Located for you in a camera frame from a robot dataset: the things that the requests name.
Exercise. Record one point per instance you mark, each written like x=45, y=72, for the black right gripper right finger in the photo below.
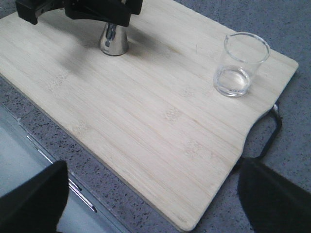
x=272, y=203

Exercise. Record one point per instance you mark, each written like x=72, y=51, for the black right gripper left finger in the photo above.
x=37, y=205

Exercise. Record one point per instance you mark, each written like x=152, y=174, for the steel double jigger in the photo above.
x=113, y=41

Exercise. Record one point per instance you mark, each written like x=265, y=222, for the small glass beaker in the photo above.
x=243, y=54

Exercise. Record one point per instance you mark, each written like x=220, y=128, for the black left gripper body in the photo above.
x=133, y=6

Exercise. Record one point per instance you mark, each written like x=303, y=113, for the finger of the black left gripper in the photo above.
x=30, y=10
x=111, y=11

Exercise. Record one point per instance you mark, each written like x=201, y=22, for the chrome drawer handle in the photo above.
x=74, y=187

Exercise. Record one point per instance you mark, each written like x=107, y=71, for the wooden cutting board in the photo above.
x=151, y=115

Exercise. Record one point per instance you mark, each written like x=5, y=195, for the black cutting board handle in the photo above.
x=275, y=112

